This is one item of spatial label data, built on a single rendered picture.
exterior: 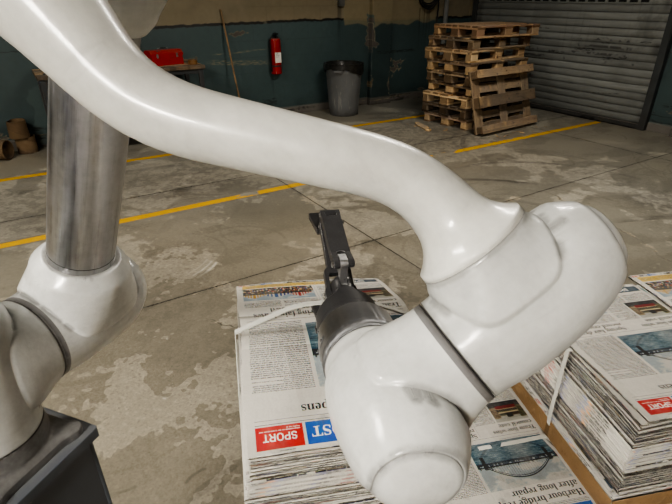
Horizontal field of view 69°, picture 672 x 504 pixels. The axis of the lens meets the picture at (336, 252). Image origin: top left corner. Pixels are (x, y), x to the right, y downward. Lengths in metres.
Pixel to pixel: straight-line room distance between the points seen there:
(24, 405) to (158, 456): 1.42
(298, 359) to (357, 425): 0.33
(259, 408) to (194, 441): 1.61
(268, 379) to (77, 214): 0.36
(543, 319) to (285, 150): 0.24
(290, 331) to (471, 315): 0.42
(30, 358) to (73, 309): 0.09
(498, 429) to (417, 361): 0.77
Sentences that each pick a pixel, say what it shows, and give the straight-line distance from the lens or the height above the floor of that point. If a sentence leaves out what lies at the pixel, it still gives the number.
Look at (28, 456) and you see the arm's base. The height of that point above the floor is 1.03.
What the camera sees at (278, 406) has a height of 1.18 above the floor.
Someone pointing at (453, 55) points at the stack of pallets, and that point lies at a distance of 7.20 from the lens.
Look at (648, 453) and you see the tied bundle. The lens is 1.01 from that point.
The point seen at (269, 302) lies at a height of 1.18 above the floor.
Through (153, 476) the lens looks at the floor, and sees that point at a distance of 2.20.
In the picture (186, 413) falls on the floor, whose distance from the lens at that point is 2.39.
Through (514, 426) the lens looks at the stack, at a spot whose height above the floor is 0.83.
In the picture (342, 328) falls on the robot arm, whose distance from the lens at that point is 0.49.
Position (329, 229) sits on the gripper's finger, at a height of 1.39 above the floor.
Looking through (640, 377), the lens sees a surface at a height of 1.07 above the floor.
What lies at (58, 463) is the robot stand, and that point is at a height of 1.00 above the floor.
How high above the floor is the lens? 1.65
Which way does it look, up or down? 28 degrees down
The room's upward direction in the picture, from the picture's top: straight up
